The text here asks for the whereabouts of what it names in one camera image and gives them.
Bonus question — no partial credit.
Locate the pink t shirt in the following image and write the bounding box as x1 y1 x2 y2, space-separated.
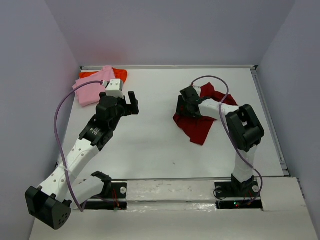
72 66 116 107

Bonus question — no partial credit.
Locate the dark red t shirt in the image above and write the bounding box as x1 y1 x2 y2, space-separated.
173 83 225 146

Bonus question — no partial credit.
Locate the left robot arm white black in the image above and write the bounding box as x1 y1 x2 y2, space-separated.
25 91 139 230

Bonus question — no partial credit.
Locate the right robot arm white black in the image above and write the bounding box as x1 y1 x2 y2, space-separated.
173 83 265 199

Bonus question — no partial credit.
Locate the orange t shirt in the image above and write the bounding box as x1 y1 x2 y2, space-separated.
78 67 128 83

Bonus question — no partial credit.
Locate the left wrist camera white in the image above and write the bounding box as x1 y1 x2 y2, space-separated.
102 78 124 99

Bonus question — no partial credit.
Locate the back table rail white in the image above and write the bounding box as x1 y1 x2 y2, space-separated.
79 64 258 71

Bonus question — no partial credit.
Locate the front table rail metal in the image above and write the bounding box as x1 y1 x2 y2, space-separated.
113 176 231 182

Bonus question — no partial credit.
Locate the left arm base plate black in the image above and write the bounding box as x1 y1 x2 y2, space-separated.
84 182 128 211

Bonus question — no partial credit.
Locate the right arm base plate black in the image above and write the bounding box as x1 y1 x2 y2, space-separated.
213 181 263 210

